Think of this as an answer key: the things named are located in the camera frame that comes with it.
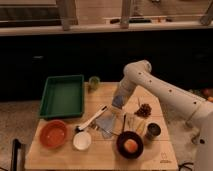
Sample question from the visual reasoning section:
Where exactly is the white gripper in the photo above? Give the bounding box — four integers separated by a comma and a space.
113, 83, 134, 106

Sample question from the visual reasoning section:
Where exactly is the blue sponge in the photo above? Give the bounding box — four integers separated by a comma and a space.
112, 95, 124, 108

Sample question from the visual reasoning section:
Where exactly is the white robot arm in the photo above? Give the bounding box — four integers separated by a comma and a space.
112, 60, 213, 171

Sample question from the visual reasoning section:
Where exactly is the green paper cup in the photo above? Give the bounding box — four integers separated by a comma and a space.
88, 76, 100, 90

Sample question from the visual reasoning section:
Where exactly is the metal cup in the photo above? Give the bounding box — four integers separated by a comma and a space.
146, 123, 161, 140

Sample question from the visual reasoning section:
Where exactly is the grey blue cloth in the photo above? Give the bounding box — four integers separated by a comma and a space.
95, 114, 116, 139

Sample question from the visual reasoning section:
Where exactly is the yellow banana piece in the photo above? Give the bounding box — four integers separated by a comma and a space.
136, 120, 146, 135

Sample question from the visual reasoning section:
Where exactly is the black frying pan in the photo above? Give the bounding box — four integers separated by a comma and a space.
116, 118, 144, 159

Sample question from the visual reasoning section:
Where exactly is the orange ball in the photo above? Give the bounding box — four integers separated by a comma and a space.
124, 139, 138, 153

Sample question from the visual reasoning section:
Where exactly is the green plastic tray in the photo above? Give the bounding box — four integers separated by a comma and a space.
39, 75, 84, 119

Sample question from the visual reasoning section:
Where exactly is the white small bowl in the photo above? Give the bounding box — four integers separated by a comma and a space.
73, 131, 92, 151

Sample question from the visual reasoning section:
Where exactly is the orange bowl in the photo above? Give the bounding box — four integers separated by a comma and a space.
39, 120, 68, 149

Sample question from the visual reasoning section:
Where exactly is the black cable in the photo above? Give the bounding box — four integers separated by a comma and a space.
178, 161, 196, 171

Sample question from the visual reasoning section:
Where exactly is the black chair frame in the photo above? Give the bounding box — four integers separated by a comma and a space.
10, 139, 26, 171

